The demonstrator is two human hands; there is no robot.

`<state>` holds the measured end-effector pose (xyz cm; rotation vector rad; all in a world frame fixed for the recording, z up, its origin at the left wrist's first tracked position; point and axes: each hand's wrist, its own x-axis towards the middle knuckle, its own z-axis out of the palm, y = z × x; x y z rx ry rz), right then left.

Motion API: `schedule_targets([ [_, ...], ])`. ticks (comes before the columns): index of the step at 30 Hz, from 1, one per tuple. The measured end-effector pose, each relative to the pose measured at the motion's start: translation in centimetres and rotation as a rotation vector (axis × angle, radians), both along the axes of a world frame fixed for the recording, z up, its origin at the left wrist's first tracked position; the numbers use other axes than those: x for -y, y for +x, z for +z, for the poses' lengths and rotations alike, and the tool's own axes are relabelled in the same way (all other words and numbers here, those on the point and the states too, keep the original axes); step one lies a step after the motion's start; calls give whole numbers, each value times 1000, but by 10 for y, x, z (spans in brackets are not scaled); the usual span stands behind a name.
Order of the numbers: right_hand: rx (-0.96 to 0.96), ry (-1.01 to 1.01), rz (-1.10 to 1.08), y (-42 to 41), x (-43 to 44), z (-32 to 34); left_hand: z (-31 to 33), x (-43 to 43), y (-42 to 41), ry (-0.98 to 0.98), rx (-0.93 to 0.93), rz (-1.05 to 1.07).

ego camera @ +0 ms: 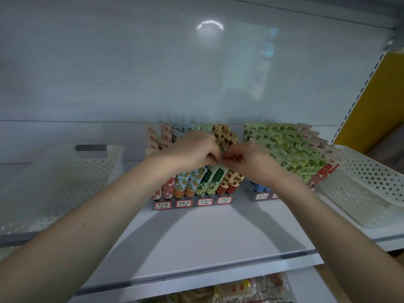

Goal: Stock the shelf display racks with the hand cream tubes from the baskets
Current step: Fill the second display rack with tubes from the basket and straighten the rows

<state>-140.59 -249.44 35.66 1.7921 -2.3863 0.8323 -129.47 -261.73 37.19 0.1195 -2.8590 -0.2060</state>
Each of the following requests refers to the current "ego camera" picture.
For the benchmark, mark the person's right hand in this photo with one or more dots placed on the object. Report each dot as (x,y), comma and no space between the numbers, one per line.
(255,164)

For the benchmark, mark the person's left hand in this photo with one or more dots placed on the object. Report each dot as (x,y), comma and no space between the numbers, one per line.
(188,151)

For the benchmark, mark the row of hand cream tubes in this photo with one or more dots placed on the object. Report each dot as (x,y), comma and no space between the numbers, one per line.
(284,148)

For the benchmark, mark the white metal shelf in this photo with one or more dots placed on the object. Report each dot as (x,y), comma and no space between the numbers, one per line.
(221,236)

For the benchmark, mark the white perforated plastic basket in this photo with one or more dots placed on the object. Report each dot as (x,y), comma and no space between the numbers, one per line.
(366,189)
(57,186)

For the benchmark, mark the person's left forearm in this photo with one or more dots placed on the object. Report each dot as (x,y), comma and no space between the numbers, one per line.
(76,243)

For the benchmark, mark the person's right forearm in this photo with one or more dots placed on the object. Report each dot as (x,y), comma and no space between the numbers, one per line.
(347,243)

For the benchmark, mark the clear divider tray with labels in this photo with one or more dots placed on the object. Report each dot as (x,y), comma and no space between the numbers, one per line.
(184,203)

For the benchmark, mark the pile of snack packets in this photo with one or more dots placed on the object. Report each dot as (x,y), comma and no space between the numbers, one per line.
(240,290)

